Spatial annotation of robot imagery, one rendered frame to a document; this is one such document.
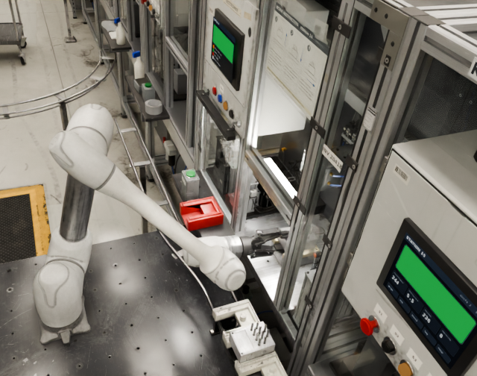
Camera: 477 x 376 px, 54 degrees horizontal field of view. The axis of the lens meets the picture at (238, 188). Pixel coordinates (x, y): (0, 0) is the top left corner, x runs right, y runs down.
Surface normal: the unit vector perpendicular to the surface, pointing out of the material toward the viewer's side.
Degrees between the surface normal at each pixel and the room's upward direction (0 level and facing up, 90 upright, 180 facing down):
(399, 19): 90
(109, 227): 0
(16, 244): 0
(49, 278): 5
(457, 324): 90
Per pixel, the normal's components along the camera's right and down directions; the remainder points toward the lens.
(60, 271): 0.04, -0.69
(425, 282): -0.92, 0.18
